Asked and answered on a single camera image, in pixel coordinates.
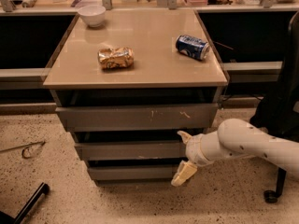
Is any black office chair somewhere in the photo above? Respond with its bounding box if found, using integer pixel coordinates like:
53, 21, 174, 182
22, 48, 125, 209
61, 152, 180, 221
249, 12, 299, 203

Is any grey drawer cabinet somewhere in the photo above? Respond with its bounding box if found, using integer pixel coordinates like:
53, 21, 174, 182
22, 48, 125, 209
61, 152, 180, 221
42, 8, 229, 187

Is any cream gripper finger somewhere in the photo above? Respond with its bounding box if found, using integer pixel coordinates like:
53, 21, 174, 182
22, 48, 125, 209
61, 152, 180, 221
171, 161, 197, 187
178, 131, 192, 145

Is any black chair leg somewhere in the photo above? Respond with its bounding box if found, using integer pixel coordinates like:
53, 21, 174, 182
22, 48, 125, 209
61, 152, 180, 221
0, 183, 50, 224

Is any grey drawer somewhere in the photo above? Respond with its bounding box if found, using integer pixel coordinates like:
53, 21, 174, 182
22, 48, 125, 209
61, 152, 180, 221
56, 104, 218, 132
88, 165, 178, 181
75, 140, 186, 161

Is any grey top drawer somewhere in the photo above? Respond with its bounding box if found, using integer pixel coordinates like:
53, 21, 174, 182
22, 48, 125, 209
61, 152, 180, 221
56, 104, 218, 132

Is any blue soda can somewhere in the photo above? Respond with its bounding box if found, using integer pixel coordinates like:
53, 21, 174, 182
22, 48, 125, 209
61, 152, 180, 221
176, 35, 210, 61

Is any white bowl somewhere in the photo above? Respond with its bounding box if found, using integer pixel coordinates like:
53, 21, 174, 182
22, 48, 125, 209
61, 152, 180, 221
78, 5, 106, 27

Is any thin cable on floor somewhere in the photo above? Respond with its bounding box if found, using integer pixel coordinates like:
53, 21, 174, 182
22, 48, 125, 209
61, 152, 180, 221
0, 140, 47, 160

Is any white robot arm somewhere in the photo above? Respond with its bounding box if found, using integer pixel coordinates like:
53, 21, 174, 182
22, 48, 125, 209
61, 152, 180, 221
171, 119, 299, 187

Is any grey bottom drawer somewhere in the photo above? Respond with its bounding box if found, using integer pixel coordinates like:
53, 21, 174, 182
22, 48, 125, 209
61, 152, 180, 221
88, 165, 178, 181

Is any crumpled gold chip bag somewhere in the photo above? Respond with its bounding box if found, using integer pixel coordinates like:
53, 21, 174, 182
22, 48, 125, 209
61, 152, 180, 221
98, 47, 134, 70

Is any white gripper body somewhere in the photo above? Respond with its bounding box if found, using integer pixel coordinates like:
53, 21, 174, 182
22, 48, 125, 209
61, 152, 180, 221
185, 133, 213, 167

